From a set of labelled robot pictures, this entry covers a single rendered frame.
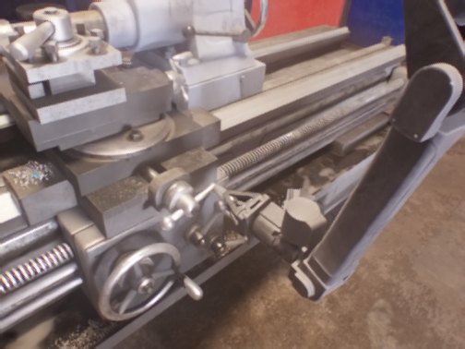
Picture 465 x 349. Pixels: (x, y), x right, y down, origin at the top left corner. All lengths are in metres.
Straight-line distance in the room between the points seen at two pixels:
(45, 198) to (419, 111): 0.71
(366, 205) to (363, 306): 1.32
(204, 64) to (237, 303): 1.01
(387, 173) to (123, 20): 0.76
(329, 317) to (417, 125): 1.38
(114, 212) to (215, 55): 0.59
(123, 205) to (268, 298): 1.05
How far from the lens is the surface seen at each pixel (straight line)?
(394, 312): 1.82
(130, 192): 0.77
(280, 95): 1.29
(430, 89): 0.36
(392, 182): 0.44
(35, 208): 0.85
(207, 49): 1.12
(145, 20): 1.01
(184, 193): 0.75
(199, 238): 0.93
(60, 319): 1.18
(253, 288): 1.68
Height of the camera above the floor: 1.38
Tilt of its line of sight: 38 degrees down
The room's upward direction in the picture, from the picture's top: 6 degrees clockwise
